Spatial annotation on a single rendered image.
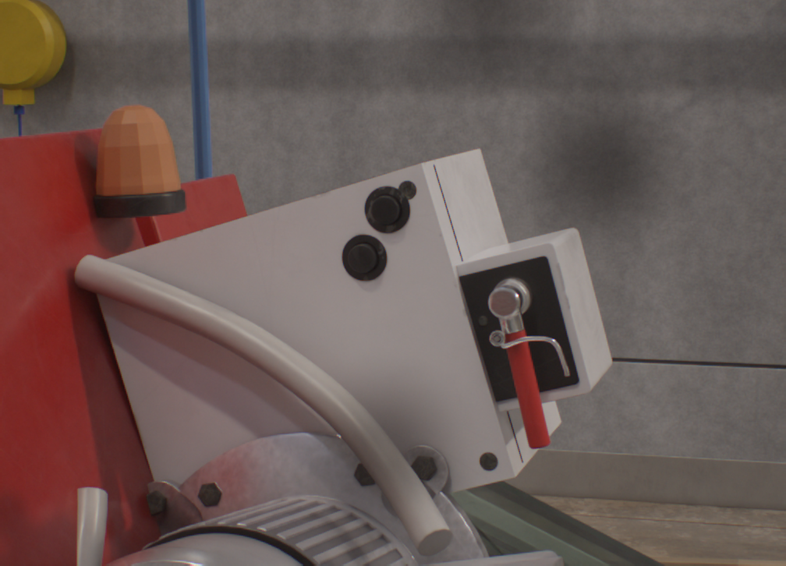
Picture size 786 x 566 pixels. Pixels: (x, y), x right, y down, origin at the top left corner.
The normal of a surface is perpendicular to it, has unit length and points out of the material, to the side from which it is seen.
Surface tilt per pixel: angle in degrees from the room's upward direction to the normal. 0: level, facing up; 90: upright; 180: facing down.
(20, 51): 90
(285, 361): 55
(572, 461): 90
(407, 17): 90
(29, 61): 90
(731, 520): 0
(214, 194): 73
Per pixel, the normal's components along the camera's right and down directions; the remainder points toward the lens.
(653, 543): 0.00, -0.99
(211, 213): 0.92, -0.26
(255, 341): -0.12, -0.46
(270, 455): -0.25, -0.04
